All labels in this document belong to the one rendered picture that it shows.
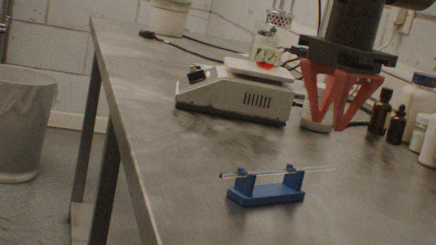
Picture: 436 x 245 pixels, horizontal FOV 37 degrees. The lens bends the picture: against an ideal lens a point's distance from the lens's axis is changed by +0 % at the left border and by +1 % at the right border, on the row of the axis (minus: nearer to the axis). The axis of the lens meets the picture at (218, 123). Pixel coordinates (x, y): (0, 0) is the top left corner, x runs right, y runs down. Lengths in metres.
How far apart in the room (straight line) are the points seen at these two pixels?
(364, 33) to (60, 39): 2.85
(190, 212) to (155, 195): 0.05
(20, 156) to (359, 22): 2.10
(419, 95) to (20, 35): 2.58
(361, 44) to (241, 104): 0.41
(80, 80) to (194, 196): 2.85
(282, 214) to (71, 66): 2.87
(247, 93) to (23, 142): 1.68
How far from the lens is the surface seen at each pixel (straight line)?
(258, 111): 1.12
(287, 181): 0.79
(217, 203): 0.71
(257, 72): 1.11
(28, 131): 2.67
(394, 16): 1.61
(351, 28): 0.74
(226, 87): 1.10
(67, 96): 3.56
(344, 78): 0.73
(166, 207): 0.67
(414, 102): 1.24
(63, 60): 3.52
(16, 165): 2.71
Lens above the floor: 1.00
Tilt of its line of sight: 13 degrees down
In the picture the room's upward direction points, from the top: 12 degrees clockwise
